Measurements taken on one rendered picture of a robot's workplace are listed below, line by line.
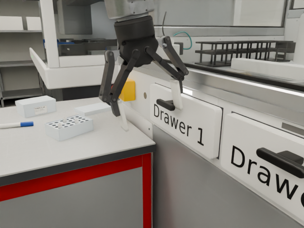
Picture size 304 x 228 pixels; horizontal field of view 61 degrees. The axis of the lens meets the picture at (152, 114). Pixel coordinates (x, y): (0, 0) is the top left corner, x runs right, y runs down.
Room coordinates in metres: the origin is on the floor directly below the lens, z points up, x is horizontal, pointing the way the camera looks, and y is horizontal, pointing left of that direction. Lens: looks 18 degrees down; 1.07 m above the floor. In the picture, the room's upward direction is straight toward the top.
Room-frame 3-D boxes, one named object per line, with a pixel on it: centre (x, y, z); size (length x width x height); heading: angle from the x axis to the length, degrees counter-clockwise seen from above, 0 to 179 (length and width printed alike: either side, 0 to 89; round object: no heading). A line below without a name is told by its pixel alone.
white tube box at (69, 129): (0.77, 0.27, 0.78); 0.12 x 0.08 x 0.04; 139
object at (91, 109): (1.01, 0.24, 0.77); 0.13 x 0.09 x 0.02; 132
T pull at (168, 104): (0.59, -0.04, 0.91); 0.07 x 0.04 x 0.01; 27
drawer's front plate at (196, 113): (0.61, -0.07, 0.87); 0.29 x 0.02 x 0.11; 27
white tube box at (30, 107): (0.99, 0.47, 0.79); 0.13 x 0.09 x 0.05; 134
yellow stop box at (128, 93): (0.89, 0.10, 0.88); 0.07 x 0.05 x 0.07; 27
